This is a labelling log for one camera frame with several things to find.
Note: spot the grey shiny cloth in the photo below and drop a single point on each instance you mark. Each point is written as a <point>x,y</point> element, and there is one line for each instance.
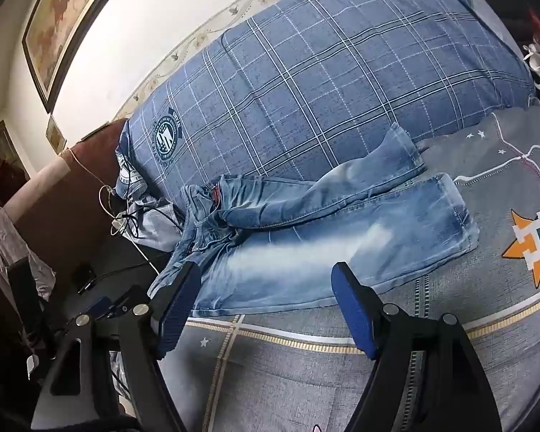
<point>9,243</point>

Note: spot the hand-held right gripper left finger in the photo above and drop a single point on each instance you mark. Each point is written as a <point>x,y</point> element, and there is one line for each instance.
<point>177,310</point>

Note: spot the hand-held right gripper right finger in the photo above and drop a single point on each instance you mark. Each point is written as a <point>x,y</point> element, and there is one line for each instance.
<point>355,315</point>

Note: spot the grey printed bed sheet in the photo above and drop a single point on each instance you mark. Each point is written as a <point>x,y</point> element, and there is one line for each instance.
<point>274,369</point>

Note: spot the blue denim pants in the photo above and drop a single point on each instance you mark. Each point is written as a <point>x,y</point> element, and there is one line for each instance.
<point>297,252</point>

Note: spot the large framed painting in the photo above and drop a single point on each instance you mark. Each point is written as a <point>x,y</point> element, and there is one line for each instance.
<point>67,13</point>

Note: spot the small black device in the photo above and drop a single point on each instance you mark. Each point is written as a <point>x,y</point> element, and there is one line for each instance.
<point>84,275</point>

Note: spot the small picture frame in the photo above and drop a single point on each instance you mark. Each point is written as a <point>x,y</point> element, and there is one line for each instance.
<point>55,134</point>

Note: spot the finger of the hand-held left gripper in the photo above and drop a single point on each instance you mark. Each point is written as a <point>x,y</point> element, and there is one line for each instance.
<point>23,297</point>
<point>96,305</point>

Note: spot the brown padded headboard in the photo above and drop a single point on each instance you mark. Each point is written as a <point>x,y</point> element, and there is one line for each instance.
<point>72,189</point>

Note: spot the light striped cloth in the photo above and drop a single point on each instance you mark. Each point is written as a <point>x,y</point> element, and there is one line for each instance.
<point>155,222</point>

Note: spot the blue plaid quilt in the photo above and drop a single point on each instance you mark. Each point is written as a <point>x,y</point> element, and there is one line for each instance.
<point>319,99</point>

